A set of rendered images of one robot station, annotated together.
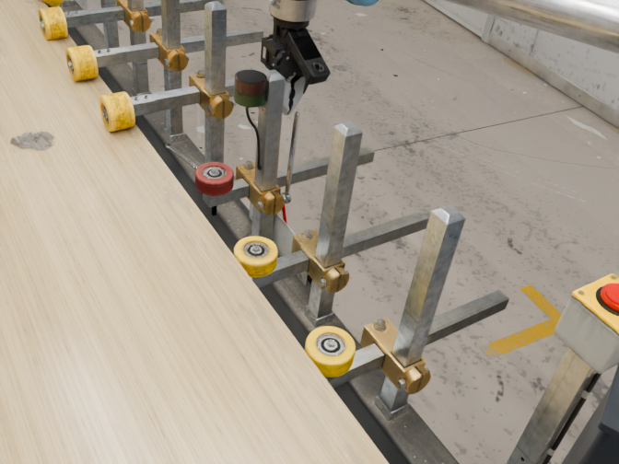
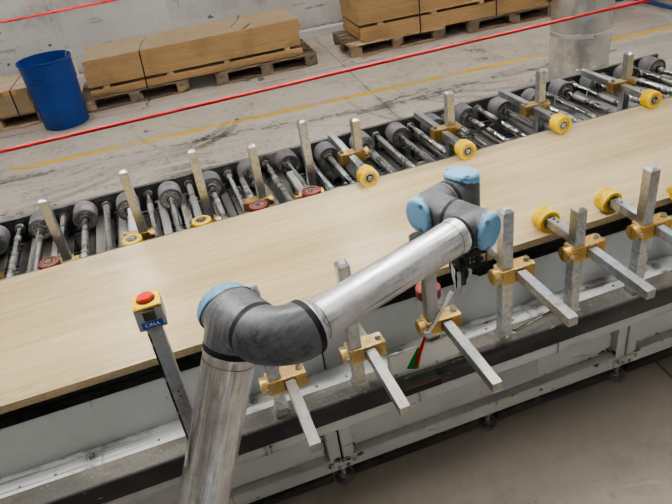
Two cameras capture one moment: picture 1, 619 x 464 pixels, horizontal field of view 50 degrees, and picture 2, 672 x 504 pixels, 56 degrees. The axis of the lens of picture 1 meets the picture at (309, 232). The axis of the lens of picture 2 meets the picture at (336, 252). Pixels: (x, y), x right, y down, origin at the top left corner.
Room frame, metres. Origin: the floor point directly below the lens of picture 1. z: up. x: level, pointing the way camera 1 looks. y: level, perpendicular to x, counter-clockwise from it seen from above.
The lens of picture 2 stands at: (1.48, -1.36, 2.09)
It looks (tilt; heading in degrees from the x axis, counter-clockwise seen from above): 32 degrees down; 113
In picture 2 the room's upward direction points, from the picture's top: 9 degrees counter-clockwise
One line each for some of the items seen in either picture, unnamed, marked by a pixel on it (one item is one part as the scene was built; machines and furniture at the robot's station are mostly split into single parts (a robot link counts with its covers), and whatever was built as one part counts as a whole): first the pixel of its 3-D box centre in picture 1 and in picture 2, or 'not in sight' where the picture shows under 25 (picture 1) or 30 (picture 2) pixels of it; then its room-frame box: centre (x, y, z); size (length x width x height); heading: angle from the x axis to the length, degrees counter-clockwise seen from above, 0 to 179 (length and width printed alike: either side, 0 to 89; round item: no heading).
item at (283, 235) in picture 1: (277, 233); (427, 355); (1.14, 0.07, 0.75); 0.26 x 0.01 x 0.10; 36
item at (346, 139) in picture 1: (331, 237); (351, 330); (0.95, -0.04, 0.92); 0.04 x 0.04 x 0.48; 36
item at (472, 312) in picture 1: (415, 338); (294, 392); (0.82, -0.22, 0.82); 0.44 x 0.03 x 0.04; 126
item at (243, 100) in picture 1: (250, 94); not in sight; (1.12, 0.15, 1.10); 0.06 x 0.06 x 0.02
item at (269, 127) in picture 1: (265, 176); (430, 311); (1.15, 0.11, 0.90); 0.04 x 0.04 x 0.48; 36
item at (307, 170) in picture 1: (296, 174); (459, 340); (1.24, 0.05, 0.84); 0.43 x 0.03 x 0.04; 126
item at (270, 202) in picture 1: (258, 189); (437, 321); (1.17, 0.12, 0.85); 0.14 x 0.06 x 0.05; 36
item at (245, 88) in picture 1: (251, 82); not in sight; (1.12, 0.15, 1.12); 0.06 x 0.06 x 0.02
